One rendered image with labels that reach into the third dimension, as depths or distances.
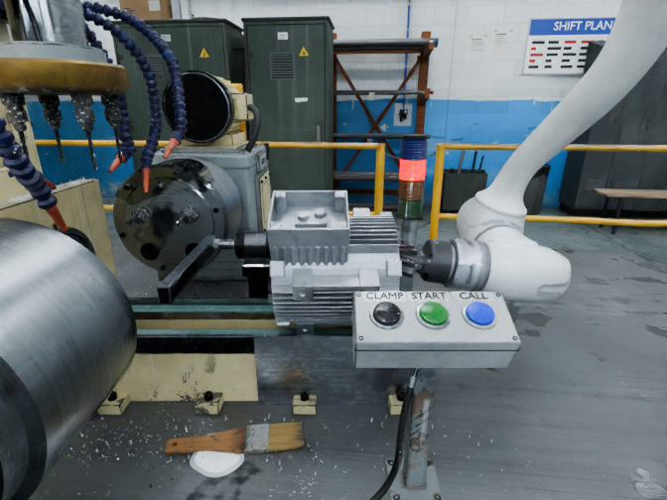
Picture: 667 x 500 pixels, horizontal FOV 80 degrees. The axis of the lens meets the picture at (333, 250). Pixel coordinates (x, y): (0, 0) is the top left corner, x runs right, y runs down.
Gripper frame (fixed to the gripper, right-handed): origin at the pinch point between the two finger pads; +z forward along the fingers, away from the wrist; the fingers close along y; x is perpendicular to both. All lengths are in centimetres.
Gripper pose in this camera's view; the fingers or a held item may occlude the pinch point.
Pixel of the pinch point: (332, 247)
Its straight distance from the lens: 69.1
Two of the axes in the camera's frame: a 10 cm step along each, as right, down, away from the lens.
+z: -9.9, -1.3, -0.5
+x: -1.4, 9.3, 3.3
